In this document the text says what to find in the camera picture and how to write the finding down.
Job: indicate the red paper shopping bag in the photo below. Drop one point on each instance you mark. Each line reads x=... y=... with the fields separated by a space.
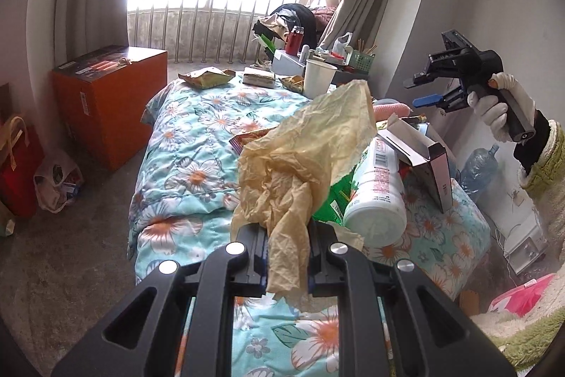
x=21 y=155

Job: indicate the green snack wrapper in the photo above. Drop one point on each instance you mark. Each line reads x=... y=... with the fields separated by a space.
x=338 y=198

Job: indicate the yellow orange snack bag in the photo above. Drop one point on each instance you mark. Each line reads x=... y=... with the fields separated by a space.
x=207 y=78

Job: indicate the green fuzzy sleeve forearm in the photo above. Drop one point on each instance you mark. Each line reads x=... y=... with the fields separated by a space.
x=541 y=175

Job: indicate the grey storage box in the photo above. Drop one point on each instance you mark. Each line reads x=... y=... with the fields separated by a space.
x=288 y=65

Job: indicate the white gloved right hand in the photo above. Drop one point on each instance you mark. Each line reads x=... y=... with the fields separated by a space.
x=493 y=111

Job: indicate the red thermos bottle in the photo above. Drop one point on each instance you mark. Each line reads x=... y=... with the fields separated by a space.
x=294 y=40

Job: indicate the black backpack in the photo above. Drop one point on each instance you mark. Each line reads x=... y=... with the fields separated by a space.
x=295 y=14

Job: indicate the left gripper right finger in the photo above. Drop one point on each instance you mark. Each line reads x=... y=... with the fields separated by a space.
x=393 y=320

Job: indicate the orange cardboard box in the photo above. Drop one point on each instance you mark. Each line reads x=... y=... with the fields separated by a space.
x=101 y=98

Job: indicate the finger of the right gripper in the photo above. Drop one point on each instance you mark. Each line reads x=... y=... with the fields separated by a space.
x=428 y=101
x=417 y=80

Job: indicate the white plastic bottle red cap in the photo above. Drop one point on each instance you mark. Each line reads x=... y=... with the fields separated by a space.
x=376 y=210

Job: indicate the orange noodle packet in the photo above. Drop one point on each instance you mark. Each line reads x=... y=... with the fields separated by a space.
x=238 y=142

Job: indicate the pink plastic bag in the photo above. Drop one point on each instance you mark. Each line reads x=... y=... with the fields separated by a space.
x=521 y=299

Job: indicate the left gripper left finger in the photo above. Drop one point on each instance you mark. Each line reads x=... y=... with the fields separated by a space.
x=178 y=320

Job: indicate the tan paper bag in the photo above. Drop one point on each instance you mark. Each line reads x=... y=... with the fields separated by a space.
x=285 y=177

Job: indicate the green plastic basket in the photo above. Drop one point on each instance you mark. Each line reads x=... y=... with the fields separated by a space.
x=360 y=62

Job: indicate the metal window railing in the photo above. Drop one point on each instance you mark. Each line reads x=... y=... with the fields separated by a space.
x=199 y=30

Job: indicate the small orange snack packet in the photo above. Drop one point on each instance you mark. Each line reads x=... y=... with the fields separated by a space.
x=293 y=83

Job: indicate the cracker sandwich packet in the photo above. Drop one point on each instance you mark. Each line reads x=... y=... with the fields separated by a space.
x=257 y=77

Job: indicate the floral blue quilt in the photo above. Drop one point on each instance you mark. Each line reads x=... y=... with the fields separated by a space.
x=187 y=190

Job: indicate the white paper cup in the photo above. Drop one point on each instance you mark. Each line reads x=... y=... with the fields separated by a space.
x=317 y=78

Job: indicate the large clear water jug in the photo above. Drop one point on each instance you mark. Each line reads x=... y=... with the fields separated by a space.
x=479 y=170

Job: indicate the grey cable packaging box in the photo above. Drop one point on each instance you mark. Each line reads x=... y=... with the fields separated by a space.
x=425 y=156

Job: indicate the white plastic bag on floor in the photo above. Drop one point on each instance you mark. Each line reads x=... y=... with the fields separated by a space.
x=57 y=182

